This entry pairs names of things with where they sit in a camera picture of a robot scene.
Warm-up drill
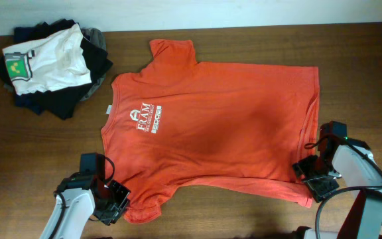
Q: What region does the grey folded garment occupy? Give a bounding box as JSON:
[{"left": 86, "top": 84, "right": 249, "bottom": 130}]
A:
[{"left": 81, "top": 28, "right": 107, "bottom": 101}]

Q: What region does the navy folded garment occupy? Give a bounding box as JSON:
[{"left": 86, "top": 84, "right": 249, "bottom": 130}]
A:
[{"left": 14, "top": 94, "right": 44, "bottom": 116}]

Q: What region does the white folded t-shirt green print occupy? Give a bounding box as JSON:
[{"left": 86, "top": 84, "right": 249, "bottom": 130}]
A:
[{"left": 3, "top": 23, "right": 91, "bottom": 95}]

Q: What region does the orange red t-shirt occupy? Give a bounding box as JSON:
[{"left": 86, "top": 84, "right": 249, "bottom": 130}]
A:
[{"left": 101, "top": 39, "right": 320, "bottom": 224}]

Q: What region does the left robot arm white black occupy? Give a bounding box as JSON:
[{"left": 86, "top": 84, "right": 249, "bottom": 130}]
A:
[{"left": 40, "top": 175, "right": 131, "bottom": 239}]

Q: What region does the black folded garment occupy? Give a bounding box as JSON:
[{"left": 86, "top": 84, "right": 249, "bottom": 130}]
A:
[{"left": 13, "top": 19, "right": 113, "bottom": 120}]

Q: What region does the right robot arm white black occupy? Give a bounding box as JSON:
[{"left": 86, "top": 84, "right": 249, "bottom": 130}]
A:
[{"left": 292, "top": 134, "right": 382, "bottom": 239}]

